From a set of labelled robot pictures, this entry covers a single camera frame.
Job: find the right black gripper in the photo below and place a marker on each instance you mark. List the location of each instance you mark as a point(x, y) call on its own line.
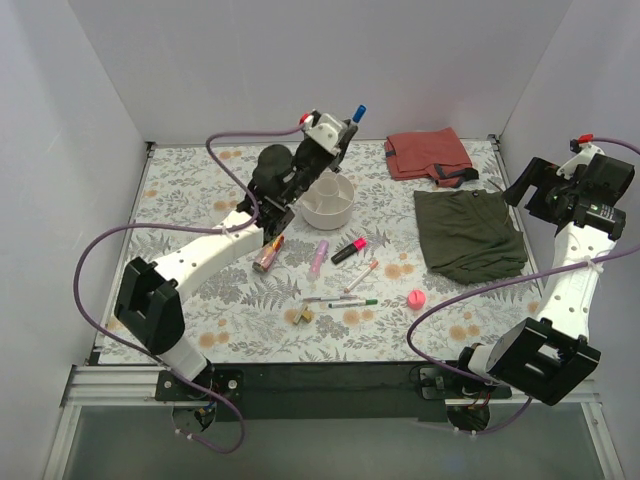
point(538, 185)

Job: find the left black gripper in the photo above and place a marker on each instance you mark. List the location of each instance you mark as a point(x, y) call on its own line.
point(341, 137)

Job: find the blue capped marker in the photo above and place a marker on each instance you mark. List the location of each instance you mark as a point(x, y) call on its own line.
point(358, 114)

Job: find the pink black highlighter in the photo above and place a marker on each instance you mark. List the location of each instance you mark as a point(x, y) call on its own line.
point(349, 250)

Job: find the orange capped white pen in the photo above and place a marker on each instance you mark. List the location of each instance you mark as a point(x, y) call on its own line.
point(361, 276)

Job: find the green capped white marker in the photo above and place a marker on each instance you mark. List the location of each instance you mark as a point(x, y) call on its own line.
point(352, 303)

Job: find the gold binder clip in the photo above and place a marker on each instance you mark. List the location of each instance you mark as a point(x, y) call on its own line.
point(303, 316)

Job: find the grey thin pen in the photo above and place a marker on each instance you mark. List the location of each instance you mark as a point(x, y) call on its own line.
point(329, 298)

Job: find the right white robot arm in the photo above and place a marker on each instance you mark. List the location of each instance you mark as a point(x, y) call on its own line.
point(548, 354)

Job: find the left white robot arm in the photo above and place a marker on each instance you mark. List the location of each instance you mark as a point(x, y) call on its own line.
point(151, 294)

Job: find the white divided round organizer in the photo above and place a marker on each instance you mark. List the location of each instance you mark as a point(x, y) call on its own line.
point(328, 204)

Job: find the folded red cloth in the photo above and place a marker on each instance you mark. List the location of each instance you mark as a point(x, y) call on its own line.
point(438, 155)

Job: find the folded olive green cloth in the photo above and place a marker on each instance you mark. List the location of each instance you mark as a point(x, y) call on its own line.
point(468, 236)

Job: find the floral patterned table mat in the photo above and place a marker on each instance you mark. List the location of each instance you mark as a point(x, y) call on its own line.
point(240, 315)

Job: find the pink round sharpener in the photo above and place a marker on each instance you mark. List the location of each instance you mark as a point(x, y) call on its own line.
point(416, 300)

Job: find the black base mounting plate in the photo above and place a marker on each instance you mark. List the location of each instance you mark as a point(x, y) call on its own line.
point(336, 390)

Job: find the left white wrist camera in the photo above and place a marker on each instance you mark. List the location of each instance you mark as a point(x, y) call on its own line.
point(324, 129)

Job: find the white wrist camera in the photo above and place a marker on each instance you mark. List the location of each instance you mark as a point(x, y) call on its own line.
point(324, 129)
point(584, 150)

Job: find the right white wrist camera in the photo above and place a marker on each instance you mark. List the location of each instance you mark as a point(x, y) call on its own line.
point(584, 150)

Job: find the aluminium front rail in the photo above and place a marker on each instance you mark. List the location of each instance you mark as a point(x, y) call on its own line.
point(111, 386)

